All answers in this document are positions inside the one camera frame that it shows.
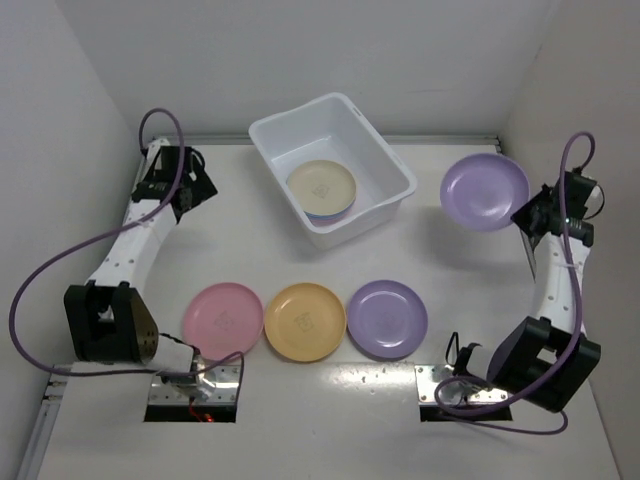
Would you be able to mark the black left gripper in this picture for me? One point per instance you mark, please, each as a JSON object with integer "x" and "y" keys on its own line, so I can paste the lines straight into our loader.
{"x": 200, "y": 188}

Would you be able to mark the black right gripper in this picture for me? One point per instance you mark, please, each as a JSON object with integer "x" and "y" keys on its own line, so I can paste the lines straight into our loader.
{"x": 521, "y": 217}

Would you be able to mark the light purple plate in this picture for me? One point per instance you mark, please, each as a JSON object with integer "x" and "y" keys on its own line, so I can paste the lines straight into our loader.
{"x": 482, "y": 191}

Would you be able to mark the cream plate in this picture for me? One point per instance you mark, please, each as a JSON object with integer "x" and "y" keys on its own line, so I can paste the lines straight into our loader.
{"x": 322, "y": 187}

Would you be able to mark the blue plate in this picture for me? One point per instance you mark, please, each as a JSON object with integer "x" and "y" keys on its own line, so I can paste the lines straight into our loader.
{"x": 323, "y": 220}

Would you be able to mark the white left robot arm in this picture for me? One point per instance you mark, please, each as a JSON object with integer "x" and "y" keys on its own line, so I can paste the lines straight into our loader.
{"x": 108, "y": 319}

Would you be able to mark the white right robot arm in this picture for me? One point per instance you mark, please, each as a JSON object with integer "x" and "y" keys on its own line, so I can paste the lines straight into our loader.
{"x": 557, "y": 249}

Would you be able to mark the white plastic bin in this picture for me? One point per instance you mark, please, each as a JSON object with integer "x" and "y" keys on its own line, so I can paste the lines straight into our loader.
{"x": 332, "y": 128}

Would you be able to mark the pink plate front row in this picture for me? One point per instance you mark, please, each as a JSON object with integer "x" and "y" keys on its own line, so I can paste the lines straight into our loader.
{"x": 223, "y": 318}

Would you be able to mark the yellow plate front row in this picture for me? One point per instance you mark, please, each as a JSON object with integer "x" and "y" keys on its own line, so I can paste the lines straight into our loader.
{"x": 305, "y": 322}

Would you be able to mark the purple plate front row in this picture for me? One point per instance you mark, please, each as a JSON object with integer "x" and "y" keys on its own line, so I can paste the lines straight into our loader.
{"x": 387, "y": 320}

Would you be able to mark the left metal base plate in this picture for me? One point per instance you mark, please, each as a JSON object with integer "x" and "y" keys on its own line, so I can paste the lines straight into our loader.
{"x": 217, "y": 387}

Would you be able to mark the metal base plate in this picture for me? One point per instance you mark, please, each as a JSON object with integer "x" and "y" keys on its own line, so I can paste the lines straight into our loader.
{"x": 217, "y": 387}
{"x": 429, "y": 376}

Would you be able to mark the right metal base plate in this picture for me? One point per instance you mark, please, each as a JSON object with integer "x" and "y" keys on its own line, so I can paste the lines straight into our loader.
{"x": 429, "y": 376}

